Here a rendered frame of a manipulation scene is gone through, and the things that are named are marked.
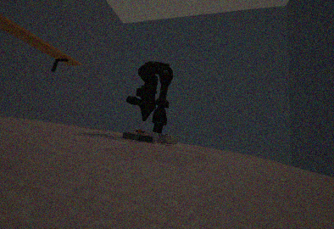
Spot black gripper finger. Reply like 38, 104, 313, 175
143, 104, 156, 121
137, 103, 146, 121

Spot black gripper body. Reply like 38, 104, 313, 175
126, 85, 170, 108

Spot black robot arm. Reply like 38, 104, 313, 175
136, 61, 173, 134

